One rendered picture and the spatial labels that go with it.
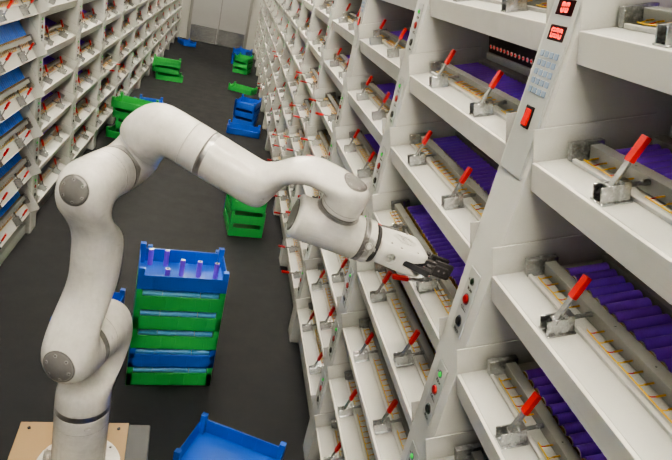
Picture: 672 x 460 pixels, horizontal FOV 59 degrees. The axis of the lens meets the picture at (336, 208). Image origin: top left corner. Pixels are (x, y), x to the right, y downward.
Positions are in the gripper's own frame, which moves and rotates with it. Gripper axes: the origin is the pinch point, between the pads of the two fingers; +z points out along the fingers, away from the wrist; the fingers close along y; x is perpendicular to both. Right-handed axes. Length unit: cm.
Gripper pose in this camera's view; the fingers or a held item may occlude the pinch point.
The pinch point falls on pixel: (439, 267)
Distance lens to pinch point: 120.9
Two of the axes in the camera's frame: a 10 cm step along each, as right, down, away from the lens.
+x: -4.1, 8.6, 3.0
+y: -1.5, -3.9, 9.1
